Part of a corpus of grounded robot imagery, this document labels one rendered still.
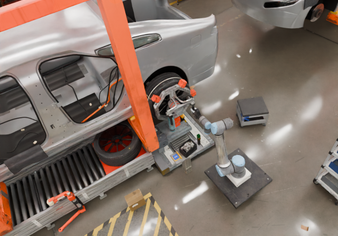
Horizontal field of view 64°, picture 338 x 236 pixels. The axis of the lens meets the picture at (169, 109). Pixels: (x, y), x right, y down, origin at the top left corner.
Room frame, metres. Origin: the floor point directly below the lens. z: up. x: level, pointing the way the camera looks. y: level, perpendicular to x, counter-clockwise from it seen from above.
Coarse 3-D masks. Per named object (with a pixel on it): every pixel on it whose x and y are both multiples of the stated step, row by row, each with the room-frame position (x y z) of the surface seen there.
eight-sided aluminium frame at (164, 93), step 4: (168, 88) 2.56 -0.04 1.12; (172, 88) 2.56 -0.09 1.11; (176, 88) 2.54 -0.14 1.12; (180, 88) 2.56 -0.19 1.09; (184, 88) 2.59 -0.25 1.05; (164, 92) 2.50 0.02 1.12; (168, 92) 2.49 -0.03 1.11; (172, 92) 2.51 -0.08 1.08; (188, 92) 2.60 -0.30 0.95; (160, 96) 2.49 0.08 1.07; (164, 96) 2.47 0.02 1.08; (188, 96) 2.61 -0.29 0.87; (160, 100) 2.44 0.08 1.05; (156, 104) 2.46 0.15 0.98; (188, 104) 2.60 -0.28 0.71; (156, 108) 2.41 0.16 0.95; (184, 108) 2.58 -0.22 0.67; (156, 112) 2.41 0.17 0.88; (156, 116) 2.44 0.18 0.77; (160, 116) 2.47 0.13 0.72; (164, 116) 2.49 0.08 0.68; (176, 116) 2.52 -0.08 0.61; (164, 120) 2.44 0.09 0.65
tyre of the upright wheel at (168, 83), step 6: (168, 72) 2.83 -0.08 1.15; (156, 78) 2.73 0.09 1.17; (162, 78) 2.70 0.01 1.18; (174, 78) 2.70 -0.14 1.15; (180, 78) 2.73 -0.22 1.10; (150, 84) 2.69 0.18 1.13; (156, 84) 2.64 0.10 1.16; (162, 84) 2.60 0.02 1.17; (168, 84) 2.59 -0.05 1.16; (174, 84) 2.62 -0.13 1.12; (186, 84) 2.70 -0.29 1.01; (150, 90) 2.61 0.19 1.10; (156, 90) 2.55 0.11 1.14; (162, 90) 2.55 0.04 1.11; (150, 96) 2.54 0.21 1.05; (150, 102) 2.49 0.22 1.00; (150, 108) 2.47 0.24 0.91
